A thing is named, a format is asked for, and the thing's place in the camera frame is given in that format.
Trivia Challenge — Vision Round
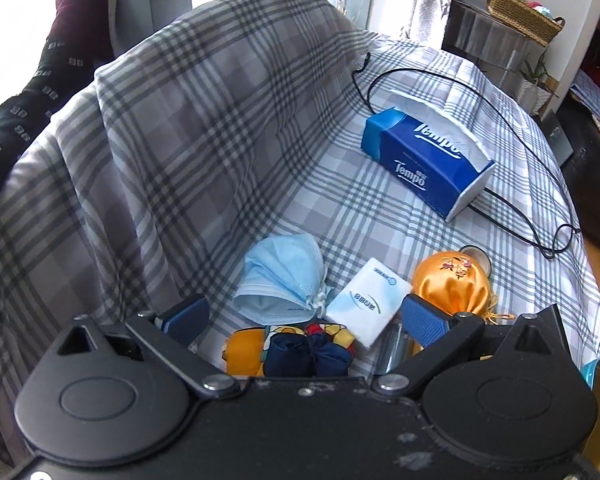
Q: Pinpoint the grey plaid blanket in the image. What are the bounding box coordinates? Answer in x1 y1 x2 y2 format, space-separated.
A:
0 0 600 466

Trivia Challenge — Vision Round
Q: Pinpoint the black flat device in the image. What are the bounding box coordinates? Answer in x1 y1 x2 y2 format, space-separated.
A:
542 110 576 166

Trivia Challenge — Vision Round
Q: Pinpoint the orange satin pouch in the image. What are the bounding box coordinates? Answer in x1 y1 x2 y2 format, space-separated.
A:
407 251 516 356

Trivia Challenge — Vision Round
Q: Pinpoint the blue tissue box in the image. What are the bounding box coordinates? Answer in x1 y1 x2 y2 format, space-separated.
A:
361 87 496 222

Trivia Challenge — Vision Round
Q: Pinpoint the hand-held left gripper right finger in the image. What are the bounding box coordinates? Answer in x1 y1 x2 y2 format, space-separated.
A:
371 294 572 402

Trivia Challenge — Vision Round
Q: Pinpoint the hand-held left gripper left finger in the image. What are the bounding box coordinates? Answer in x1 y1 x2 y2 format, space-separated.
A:
54 295 242 402

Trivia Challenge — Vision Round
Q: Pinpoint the black leather sofa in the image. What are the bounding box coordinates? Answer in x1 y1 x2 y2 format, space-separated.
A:
562 110 600 256

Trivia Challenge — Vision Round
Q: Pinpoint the black cable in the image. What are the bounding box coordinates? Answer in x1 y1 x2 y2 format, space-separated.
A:
351 52 581 261

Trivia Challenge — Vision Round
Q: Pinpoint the potted plant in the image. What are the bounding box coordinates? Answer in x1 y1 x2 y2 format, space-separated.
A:
512 50 561 113

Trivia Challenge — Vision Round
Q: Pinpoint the cabinet with translucent cover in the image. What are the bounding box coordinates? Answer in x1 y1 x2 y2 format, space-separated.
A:
442 0 551 91

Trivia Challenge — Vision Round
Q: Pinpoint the blue plaid cloth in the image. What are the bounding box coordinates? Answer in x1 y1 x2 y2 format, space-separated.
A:
570 67 600 123

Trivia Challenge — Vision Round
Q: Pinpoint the dark printed cloth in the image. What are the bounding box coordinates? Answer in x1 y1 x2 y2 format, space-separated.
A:
0 0 113 231

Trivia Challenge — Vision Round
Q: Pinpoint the blue face mask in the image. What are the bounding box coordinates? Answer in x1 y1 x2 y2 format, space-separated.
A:
232 234 329 325

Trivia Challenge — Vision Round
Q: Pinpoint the colourful patterned scarf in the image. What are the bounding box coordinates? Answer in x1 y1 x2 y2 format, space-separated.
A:
223 324 358 378

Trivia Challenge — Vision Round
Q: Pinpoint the white tissue packet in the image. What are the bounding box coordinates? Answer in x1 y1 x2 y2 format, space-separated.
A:
325 257 413 351

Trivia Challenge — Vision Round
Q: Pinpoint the silver metal object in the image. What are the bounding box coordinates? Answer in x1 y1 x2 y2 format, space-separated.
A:
372 322 416 376

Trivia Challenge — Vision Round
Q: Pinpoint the wicker basket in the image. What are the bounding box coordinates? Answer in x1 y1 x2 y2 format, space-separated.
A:
487 0 566 48

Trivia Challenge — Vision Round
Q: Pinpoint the round patterned coin purse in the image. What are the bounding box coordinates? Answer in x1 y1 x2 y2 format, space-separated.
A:
460 244 492 276

